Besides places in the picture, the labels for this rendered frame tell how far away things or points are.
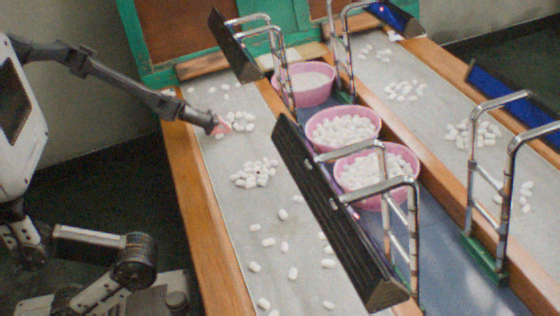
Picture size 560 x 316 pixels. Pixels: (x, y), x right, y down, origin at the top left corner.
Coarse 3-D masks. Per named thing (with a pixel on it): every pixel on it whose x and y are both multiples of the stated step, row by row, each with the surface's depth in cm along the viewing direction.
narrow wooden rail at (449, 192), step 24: (360, 96) 210; (384, 120) 194; (408, 144) 179; (432, 168) 167; (432, 192) 170; (456, 192) 156; (456, 216) 157; (480, 216) 146; (480, 240) 146; (504, 264) 136; (528, 264) 130; (528, 288) 127; (552, 288) 123; (552, 312) 119
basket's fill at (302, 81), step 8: (304, 72) 242; (312, 72) 240; (296, 80) 235; (304, 80) 234; (312, 80) 235; (320, 80) 232; (328, 80) 231; (296, 88) 230; (304, 88) 228; (312, 88) 228
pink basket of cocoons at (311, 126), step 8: (320, 112) 204; (328, 112) 205; (336, 112) 206; (344, 112) 206; (360, 112) 203; (368, 112) 201; (312, 120) 202; (376, 120) 197; (312, 128) 202; (376, 128) 196; (312, 136) 200; (376, 136) 191; (320, 144) 187; (320, 152) 193; (336, 160) 192
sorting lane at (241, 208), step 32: (192, 96) 239; (256, 96) 229; (224, 128) 212; (256, 128) 208; (224, 160) 194; (256, 160) 191; (224, 192) 179; (256, 192) 176; (288, 192) 174; (256, 224) 164; (288, 224) 162; (256, 256) 153; (288, 256) 151; (320, 256) 149; (256, 288) 143; (288, 288) 141; (320, 288) 139; (352, 288) 138
